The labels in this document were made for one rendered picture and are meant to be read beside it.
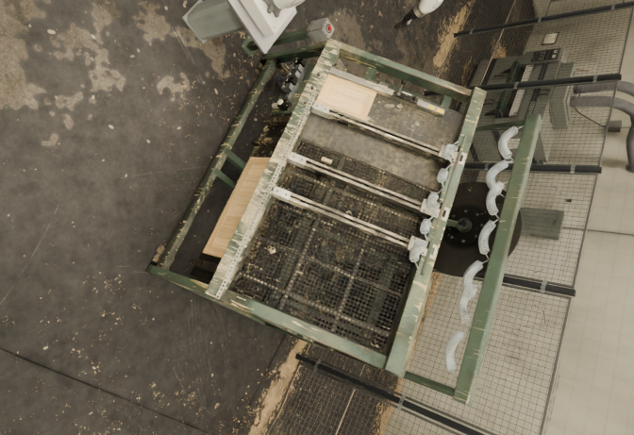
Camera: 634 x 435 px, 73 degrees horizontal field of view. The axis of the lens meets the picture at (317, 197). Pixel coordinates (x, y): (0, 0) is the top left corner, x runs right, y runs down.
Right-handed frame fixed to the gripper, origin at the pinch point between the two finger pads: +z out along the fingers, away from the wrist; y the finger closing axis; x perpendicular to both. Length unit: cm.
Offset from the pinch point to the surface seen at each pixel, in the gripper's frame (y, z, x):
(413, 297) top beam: -176, -8, -73
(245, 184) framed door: -127, 107, 28
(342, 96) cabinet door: -46, 46, 2
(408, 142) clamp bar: -69, 13, -47
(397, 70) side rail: -7.8, 28.9, -27.2
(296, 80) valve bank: -48, 59, 37
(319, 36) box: -11, 48, 37
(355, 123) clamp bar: -67, 32, -10
